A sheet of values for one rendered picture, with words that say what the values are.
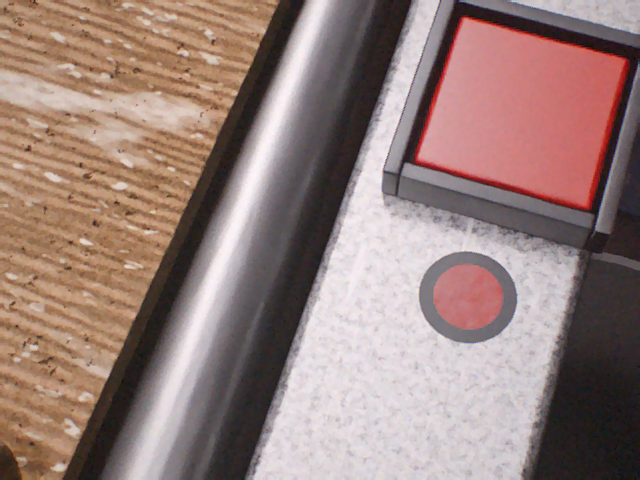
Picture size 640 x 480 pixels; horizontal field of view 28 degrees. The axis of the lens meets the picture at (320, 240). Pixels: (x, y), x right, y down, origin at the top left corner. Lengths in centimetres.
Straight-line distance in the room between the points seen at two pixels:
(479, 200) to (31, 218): 14
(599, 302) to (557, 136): 67
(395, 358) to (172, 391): 7
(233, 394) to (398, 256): 7
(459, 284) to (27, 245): 14
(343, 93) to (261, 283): 8
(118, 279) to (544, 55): 16
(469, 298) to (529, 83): 8
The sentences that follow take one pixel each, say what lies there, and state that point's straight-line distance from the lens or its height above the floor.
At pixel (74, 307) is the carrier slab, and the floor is 94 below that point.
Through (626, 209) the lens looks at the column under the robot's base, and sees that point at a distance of 146.
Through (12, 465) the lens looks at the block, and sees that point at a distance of 38.
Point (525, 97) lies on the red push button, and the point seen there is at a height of 93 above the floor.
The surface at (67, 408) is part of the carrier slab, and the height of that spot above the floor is 94.
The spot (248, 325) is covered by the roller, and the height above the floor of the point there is 91.
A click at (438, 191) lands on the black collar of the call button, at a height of 93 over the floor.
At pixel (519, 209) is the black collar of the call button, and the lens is 42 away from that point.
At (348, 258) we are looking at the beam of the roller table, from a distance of 42.
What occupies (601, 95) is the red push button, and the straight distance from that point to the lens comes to 44.
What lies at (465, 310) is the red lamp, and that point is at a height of 92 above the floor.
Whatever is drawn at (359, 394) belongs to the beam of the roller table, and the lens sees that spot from 41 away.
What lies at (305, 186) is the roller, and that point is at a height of 91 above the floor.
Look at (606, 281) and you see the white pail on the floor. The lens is 107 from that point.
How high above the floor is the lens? 131
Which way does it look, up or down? 67 degrees down
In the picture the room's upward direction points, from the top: 2 degrees counter-clockwise
